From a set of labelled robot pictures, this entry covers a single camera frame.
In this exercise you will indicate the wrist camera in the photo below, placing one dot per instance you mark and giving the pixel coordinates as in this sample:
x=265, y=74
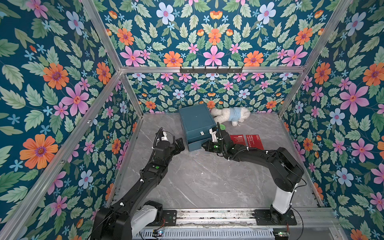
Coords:
x=163, y=136
x=213, y=134

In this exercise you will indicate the red postcard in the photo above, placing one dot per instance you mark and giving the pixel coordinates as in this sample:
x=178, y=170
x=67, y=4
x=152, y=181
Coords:
x=254, y=141
x=238, y=140

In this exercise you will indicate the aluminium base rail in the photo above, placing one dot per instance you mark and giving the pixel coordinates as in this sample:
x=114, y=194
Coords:
x=248, y=218

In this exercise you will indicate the white plush toy dog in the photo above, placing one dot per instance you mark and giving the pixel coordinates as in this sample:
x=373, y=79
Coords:
x=234, y=115

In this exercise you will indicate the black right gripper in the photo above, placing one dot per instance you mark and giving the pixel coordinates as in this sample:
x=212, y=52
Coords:
x=210, y=144

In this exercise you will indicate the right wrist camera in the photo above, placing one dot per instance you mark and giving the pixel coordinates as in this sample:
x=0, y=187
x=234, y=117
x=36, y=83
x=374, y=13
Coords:
x=213, y=134

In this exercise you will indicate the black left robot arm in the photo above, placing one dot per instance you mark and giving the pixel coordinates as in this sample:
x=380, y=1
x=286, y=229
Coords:
x=115, y=222

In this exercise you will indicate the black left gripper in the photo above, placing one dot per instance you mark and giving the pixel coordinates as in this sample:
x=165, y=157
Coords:
x=180, y=146

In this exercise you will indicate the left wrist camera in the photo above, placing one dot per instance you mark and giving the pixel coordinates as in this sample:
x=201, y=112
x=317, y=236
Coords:
x=163, y=136

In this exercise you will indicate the teal drawer cabinet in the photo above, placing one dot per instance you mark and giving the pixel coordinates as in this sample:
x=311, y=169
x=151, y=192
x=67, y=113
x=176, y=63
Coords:
x=197, y=122

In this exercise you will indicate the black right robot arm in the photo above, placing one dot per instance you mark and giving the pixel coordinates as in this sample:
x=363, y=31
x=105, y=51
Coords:
x=286, y=172

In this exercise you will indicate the black hook rail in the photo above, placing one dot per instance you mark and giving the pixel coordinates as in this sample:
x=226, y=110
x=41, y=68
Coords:
x=211, y=70

